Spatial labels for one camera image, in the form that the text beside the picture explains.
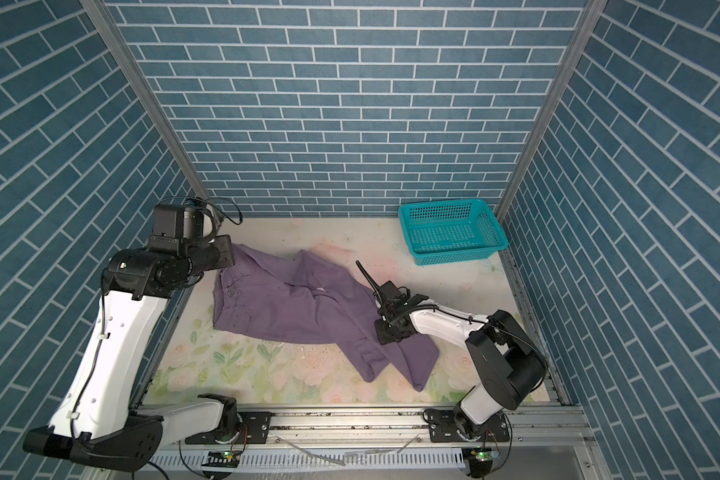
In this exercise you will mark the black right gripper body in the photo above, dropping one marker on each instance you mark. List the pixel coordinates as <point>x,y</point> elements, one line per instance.
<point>386,330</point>

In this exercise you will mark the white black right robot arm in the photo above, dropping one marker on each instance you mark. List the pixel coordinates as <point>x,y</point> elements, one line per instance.
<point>509,365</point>

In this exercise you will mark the left green circuit board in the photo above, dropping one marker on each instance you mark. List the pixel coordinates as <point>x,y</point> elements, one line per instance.
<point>225,459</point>

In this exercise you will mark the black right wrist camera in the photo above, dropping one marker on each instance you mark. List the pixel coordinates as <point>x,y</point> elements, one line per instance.
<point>396,301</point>

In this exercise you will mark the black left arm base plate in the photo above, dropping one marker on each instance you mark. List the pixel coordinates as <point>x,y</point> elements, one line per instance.
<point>248,427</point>

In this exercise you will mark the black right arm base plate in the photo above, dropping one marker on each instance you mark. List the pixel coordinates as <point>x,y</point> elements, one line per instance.
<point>450,426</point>

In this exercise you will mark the aluminium front mounting rail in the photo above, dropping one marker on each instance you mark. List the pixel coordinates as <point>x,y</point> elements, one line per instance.
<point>547,441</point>

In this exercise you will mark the aluminium right table edge rail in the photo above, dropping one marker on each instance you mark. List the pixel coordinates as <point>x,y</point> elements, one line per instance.
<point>553,382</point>

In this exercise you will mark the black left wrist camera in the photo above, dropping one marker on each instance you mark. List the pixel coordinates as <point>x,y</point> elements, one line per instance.
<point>180,221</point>

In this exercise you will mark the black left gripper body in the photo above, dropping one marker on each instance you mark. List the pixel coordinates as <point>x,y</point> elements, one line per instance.
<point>206,256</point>

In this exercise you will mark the aluminium corner post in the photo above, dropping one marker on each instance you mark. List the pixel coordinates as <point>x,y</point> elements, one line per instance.
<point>116,43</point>
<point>572,55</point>

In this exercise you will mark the white slotted cable duct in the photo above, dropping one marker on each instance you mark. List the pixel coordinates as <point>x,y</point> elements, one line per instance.
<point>291,460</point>

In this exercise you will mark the aluminium right rear corner post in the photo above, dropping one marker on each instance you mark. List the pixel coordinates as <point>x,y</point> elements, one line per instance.
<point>572,55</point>

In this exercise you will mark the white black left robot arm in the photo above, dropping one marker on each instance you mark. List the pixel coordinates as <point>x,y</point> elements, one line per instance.
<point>95,424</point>

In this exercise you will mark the teal plastic mesh basket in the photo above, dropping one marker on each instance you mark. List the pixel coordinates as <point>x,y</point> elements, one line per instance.
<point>450,231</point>

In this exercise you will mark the purple trousers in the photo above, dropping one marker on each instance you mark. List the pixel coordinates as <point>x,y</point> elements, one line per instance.
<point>309,300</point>

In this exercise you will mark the aluminium left rear corner post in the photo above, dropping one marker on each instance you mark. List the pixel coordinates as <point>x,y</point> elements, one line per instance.
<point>116,43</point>

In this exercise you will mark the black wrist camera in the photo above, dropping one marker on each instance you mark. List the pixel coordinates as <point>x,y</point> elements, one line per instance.
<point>396,301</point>
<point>180,221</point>

